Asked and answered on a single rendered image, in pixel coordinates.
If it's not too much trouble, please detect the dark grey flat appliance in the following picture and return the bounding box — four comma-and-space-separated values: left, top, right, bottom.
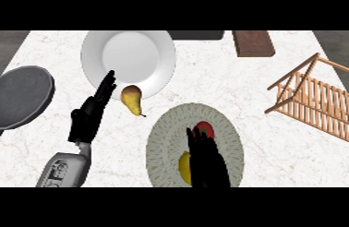
165, 30, 226, 42

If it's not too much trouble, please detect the brown wooden block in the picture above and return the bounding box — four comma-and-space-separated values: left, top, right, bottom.
230, 30, 276, 58

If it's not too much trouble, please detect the dark grey round pan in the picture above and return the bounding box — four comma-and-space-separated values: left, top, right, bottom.
0, 65, 57, 137

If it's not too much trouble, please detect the yellow brown pear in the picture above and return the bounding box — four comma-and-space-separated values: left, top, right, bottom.
118, 84, 147, 118

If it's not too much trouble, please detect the round grey woven placemat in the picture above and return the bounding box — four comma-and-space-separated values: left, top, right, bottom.
144, 102, 245, 188

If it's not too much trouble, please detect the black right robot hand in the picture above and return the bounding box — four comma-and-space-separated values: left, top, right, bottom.
184, 126, 232, 188

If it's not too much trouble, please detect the white round plate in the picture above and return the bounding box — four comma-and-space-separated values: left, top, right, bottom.
79, 30, 177, 102

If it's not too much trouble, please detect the red tomato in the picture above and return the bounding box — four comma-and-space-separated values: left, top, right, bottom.
193, 120, 215, 140

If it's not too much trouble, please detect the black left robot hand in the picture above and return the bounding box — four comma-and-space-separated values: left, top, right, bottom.
66, 69, 118, 145

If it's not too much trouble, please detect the wooden tiered shelf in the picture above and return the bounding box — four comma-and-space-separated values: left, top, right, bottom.
264, 52, 349, 142

